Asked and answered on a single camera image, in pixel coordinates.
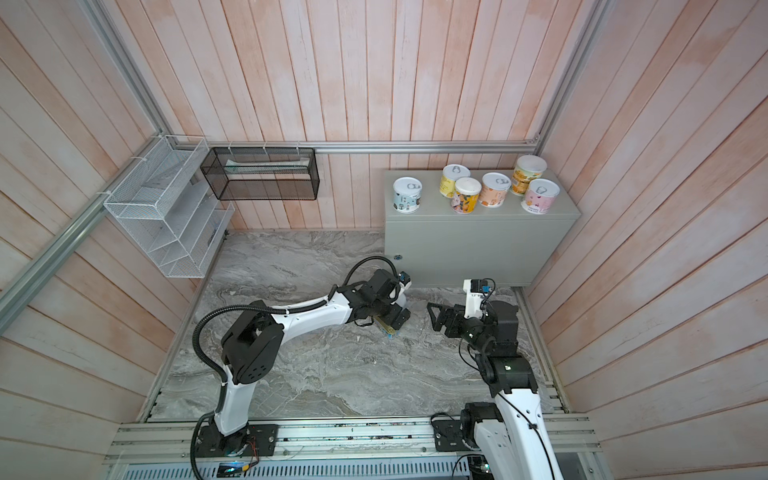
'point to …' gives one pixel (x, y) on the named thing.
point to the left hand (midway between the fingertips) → (396, 312)
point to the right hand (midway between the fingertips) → (442, 305)
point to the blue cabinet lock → (398, 257)
